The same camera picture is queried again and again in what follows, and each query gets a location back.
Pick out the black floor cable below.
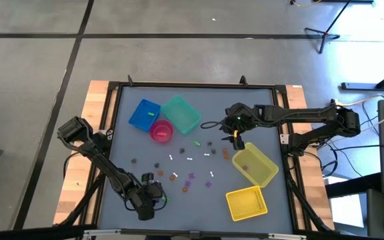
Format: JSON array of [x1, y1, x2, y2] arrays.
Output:
[[321, 95, 384, 177]]

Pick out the black metal table frame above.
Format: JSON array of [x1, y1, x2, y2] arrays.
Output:
[[78, 75, 335, 234]]

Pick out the thin black cable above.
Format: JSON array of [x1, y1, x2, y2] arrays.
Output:
[[331, 143, 384, 153]]

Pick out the beige power cable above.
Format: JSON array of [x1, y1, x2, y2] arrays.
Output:
[[339, 86, 384, 108]]

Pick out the white cable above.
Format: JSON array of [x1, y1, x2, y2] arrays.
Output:
[[325, 105, 384, 145]]

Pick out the teal plastic bin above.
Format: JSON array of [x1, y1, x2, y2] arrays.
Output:
[[160, 95, 202, 135]]

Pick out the pink round plastic bowl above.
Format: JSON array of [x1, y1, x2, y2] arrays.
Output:
[[149, 119, 175, 145]]

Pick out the black desk foot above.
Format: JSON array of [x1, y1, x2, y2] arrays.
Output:
[[341, 65, 384, 93]]

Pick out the dark grey box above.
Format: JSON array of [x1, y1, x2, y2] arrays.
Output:
[[366, 188, 384, 240]]

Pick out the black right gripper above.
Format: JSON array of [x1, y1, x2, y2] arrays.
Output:
[[219, 102, 259, 142]]

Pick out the black tripod stand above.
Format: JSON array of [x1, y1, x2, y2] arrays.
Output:
[[303, 0, 353, 55]]

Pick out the orange floor cable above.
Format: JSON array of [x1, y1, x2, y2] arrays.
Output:
[[290, 0, 323, 8]]

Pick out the blue plastic basket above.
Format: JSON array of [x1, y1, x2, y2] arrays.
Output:
[[128, 98, 162, 133]]

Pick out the black rig bar silver brackets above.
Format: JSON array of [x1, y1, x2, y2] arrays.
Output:
[[0, 225, 384, 240]]

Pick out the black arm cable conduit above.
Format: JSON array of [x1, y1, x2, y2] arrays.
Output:
[[57, 146, 113, 227], [285, 156, 333, 233]]

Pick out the wooden table side board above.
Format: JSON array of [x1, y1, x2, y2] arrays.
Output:
[[280, 85, 335, 231], [53, 79, 118, 226]]

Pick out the yellow perforated plastic basket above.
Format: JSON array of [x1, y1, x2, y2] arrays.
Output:
[[225, 185, 269, 223]]

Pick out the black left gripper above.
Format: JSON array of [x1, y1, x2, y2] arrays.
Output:
[[132, 181, 167, 221]]

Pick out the translucent yellow plastic bin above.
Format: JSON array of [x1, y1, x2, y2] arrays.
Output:
[[231, 141, 279, 188]]

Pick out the black desk beam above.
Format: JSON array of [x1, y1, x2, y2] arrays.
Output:
[[325, 172, 383, 199]]

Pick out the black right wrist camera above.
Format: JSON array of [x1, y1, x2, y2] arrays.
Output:
[[233, 135, 246, 151]]

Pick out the black right camera cable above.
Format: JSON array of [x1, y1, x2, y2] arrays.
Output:
[[199, 120, 228, 131]]

